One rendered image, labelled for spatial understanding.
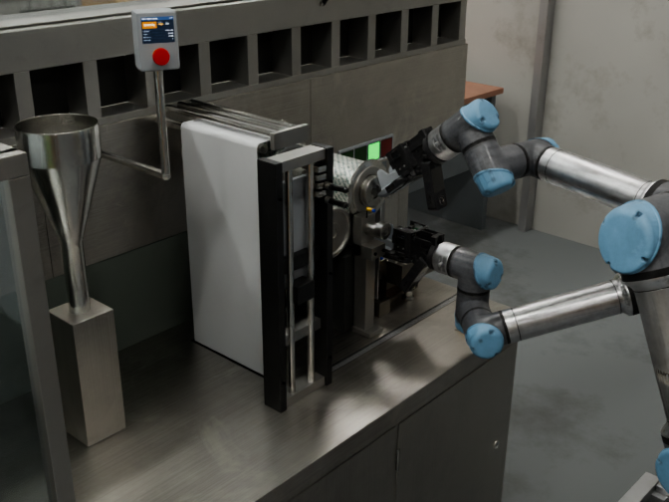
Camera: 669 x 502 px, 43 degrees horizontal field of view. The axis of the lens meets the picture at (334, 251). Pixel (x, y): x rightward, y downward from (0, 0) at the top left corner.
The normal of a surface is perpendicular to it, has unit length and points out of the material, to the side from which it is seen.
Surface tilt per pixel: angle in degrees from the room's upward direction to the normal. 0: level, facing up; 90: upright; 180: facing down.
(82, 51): 90
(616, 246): 83
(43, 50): 90
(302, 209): 90
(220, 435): 0
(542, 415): 0
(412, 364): 0
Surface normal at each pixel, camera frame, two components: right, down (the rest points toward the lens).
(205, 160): -0.66, 0.29
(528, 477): 0.00, -0.92
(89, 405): 0.75, 0.27
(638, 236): -0.85, 0.09
